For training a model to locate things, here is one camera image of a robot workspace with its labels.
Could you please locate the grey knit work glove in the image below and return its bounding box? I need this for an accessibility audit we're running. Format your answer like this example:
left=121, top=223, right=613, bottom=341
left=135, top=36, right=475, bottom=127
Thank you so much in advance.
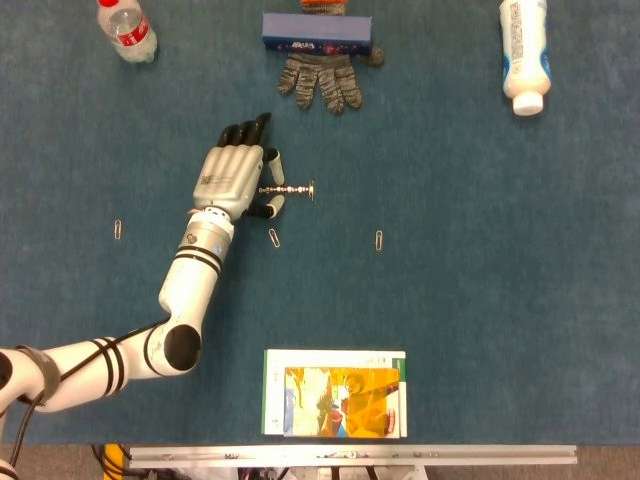
left=277, top=0, right=386, bottom=116

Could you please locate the metal bolt tool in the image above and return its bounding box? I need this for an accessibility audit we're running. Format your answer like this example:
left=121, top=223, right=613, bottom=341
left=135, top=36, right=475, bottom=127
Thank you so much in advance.
left=258, top=183, right=312, bottom=198

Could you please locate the white lotion bottle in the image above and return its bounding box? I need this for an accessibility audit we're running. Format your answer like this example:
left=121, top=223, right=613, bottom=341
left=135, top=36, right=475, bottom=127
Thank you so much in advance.
left=498, top=0, right=553, bottom=118

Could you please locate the aluminium profile rail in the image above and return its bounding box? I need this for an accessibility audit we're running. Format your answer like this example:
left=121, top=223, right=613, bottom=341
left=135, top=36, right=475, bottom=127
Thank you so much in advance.
left=128, top=444, right=579, bottom=470

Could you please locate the white green book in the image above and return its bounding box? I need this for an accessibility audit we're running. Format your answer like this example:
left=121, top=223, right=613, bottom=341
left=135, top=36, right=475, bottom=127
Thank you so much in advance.
left=261, top=348, right=409, bottom=440

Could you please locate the blue rectangular box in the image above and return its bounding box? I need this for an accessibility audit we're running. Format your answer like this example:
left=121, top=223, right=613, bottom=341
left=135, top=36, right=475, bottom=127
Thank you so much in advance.
left=261, top=12, right=374, bottom=56

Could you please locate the yellow post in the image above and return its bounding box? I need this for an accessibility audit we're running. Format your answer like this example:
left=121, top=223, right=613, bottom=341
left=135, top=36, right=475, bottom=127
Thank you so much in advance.
left=103, top=443, right=127, bottom=480

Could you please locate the yellow cover book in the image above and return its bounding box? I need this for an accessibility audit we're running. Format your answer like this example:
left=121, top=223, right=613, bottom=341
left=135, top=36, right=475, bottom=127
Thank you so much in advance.
left=283, top=366, right=403, bottom=439

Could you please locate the black cable bundle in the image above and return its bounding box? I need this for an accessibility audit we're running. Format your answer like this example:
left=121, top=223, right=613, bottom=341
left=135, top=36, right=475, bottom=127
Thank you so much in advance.
left=91, top=443, right=132, bottom=480

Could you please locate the clear bottle red label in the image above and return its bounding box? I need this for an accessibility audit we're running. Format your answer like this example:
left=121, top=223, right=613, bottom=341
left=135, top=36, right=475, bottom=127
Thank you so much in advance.
left=96, top=0, right=159, bottom=65

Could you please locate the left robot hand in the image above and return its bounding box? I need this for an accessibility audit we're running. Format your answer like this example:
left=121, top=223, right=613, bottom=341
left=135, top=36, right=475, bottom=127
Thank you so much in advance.
left=191, top=111, right=287, bottom=222

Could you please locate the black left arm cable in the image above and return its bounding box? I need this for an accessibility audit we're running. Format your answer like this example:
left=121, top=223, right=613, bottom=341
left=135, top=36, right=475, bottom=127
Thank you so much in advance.
left=6, top=322, right=171, bottom=469

